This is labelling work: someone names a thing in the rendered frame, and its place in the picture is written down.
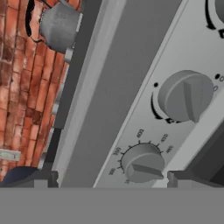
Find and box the grey kettle with black handle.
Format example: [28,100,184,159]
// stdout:
[24,0,83,55]

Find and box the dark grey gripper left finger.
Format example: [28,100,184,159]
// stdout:
[0,170,60,189]

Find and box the large grey stove knob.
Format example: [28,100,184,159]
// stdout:
[157,69,215,124]
[213,0,224,25]

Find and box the grey oven temperature knob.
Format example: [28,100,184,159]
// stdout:
[120,143,166,185]

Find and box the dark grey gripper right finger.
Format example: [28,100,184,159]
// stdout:
[167,170,224,189]

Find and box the pale grey wall socket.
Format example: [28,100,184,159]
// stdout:
[0,149,22,162]

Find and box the dark blue round object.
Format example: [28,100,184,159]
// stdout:
[0,165,39,186]

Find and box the grey stove with hob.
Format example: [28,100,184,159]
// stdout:
[37,0,224,189]

